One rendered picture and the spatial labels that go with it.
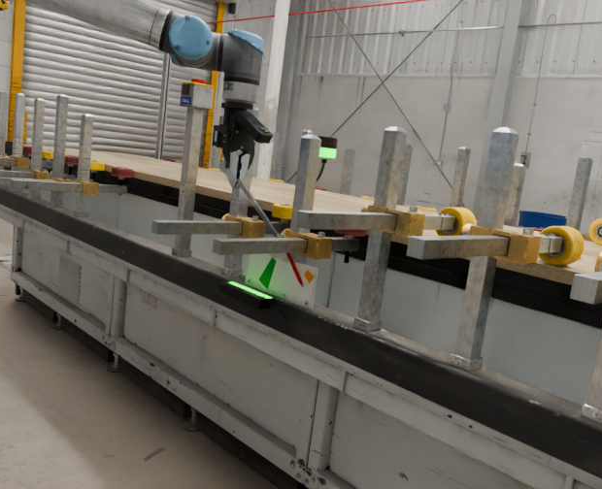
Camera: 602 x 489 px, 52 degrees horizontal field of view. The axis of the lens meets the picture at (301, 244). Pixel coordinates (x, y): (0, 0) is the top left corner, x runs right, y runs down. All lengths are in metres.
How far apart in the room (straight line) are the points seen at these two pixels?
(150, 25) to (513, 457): 1.13
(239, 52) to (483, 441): 1.02
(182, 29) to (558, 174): 7.70
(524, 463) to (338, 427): 0.72
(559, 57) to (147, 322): 7.39
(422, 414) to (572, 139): 7.64
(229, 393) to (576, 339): 1.24
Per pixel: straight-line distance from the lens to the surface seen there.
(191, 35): 1.41
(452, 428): 1.29
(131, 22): 1.44
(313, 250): 1.43
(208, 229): 1.57
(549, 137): 8.91
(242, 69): 1.55
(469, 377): 1.18
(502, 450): 1.24
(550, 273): 1.33
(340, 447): 1.83
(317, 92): 11.42
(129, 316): 2.74
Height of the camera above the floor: 1.07
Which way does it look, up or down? 9 degrees down
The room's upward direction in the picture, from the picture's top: 7 degrees clockwise
